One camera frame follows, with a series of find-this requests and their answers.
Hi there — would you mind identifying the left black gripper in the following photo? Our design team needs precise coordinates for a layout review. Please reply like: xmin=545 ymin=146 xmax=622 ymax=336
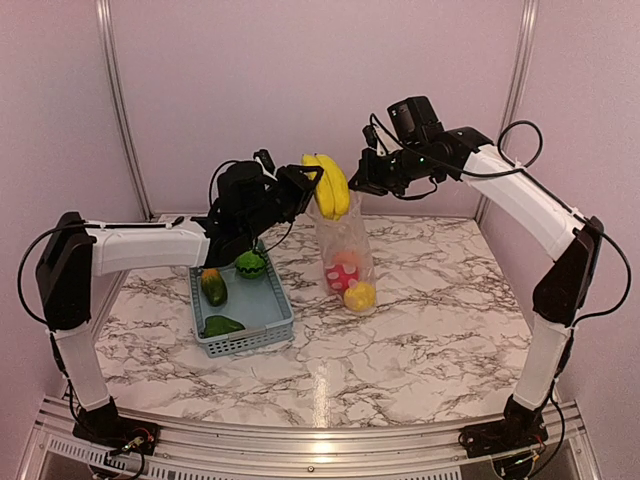
xmin=242 ymin=165 xmax=325 ymax=242

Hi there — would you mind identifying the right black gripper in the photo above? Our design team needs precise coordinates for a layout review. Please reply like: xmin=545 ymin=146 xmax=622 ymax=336
xmin=346 ymin=141 xmax=441 ymax=196

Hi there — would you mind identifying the yellow toy banana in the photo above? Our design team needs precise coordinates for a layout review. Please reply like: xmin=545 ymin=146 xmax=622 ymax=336
xmin=301 ymin=154 xmax=350 ymax=221

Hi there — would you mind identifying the clear zip top bag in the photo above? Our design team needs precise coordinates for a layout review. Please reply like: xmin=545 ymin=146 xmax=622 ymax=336
xmin=307 ymin=191 xmax=377 ymax=314

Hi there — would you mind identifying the orange toy fruit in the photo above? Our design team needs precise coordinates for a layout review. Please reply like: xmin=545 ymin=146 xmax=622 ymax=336
xmin=332 ymin=251 xmax=360 ymax=266

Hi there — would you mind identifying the red toy apple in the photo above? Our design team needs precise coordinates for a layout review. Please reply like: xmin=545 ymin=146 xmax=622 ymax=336
xmin=324 ymin=263 xmax=360 ymax=294

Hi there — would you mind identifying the green toy watermelon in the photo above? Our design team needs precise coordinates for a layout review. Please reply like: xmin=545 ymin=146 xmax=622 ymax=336
xmin=234 ymin=250 xmax=266 ymax=279

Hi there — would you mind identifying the yellow toy pear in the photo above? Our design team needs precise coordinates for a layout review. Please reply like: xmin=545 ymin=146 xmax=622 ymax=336
xmin=343 ymin=282 xmax=376 ymax=312

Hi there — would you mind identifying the blue-grey perforated plastic basket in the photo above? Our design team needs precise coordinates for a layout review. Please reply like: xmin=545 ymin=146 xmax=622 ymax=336
xmin=189 ymin=243 xmax=294 ymax=358

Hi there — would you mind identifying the green orange toy mango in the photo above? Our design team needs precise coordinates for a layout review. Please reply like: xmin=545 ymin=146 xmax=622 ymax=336
xmin=200 ymin=268 xmax=228 ymax=307

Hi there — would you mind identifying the green toy pepper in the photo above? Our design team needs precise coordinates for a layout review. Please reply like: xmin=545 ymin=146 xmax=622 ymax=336
xmin=202 ymin=315 xmax=246 ymax=338

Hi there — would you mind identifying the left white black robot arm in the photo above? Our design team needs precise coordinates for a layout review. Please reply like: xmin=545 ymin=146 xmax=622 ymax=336
xmin=33 ymin=160 xmax=323 ymax=445

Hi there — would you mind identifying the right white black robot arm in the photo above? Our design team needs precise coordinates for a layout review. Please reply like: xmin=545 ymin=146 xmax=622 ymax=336
xmin=349 ymin=124 xmax=610 ymax=448

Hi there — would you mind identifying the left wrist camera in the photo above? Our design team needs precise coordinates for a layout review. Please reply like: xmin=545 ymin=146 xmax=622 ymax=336
xmin=215 ymin=149 xmax=276 ymax=214

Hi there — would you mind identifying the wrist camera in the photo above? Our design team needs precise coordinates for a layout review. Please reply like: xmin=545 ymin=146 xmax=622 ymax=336
xmin=215 ymin=149 xmax=276 ymax=214
xmin=387 ymin=96 xmax=444 ymax=145

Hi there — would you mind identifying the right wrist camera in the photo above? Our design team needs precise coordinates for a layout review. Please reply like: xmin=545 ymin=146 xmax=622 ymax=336
xmin=387 ymin=96 xmax=444 ymax=145

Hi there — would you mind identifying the right aluminium corner post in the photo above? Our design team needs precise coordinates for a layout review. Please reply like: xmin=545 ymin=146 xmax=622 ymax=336
xmin=474 ymin=0 xmax=540 ymax=221

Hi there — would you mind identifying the aluminium corner post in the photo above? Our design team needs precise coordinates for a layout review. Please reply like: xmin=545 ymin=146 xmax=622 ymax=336
xmin=474 ymin=0 xmax=540 ymax=221
xmin=95 ymin=0 xmax=154 ymax=220

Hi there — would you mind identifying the left aluminium corner post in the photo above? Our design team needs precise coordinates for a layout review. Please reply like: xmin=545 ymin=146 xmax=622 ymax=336
xmin=95 ymin=0 xmax=154 ymax=220

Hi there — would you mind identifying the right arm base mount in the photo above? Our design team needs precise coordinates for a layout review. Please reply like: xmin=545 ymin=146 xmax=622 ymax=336
xmin=458 ymin=396 xmax=548 ymax=458

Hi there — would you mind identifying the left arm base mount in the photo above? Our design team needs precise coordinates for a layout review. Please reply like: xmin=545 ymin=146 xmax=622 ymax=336
xmin=72 ymin=400 xmax=160 ymax=455

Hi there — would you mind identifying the aluminium front frame rail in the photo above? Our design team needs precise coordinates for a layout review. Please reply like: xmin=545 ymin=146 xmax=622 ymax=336
xmin=19 ymin=394 xmax=601 ymax=480

